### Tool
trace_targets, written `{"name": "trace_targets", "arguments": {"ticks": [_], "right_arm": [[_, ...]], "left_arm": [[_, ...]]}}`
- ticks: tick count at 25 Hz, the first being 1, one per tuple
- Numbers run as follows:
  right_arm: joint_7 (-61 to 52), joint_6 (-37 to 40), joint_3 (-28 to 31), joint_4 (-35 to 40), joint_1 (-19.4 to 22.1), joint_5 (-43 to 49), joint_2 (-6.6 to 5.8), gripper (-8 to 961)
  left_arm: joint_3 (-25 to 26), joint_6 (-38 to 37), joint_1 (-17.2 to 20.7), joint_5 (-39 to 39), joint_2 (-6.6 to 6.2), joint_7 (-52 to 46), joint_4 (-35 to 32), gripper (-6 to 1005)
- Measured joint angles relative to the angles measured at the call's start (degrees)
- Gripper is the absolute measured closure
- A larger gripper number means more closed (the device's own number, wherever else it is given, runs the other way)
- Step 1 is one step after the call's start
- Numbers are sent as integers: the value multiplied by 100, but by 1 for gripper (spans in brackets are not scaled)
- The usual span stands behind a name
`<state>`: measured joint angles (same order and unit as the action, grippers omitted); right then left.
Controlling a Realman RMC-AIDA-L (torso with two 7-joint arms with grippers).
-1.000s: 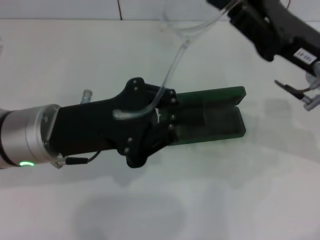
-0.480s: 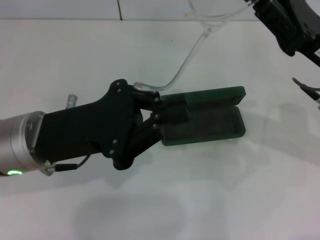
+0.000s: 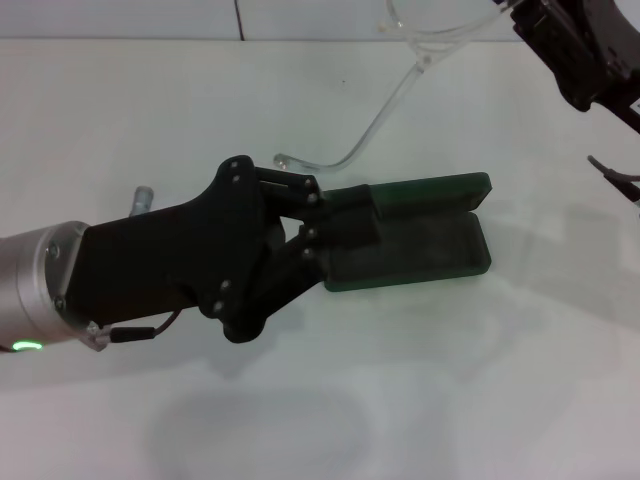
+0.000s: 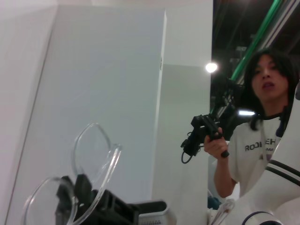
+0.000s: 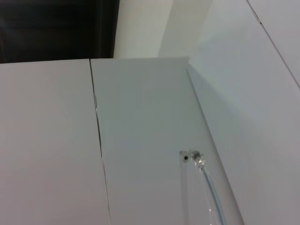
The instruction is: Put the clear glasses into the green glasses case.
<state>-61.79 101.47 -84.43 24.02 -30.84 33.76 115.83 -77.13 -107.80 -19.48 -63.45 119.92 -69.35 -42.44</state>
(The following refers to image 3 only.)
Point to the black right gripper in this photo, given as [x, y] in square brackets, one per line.
[625, 30]

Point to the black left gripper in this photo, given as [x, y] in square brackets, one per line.
[175, 250]

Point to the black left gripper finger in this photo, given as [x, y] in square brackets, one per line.
[350, 200]
[350, 232]

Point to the clear white glasses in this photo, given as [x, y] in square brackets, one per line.
[287, 162]

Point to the green glasses case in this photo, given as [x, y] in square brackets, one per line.
[430, 190]

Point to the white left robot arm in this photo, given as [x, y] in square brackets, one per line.
[30, 285]

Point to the silver left connector plug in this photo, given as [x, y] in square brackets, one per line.
[141, 200]

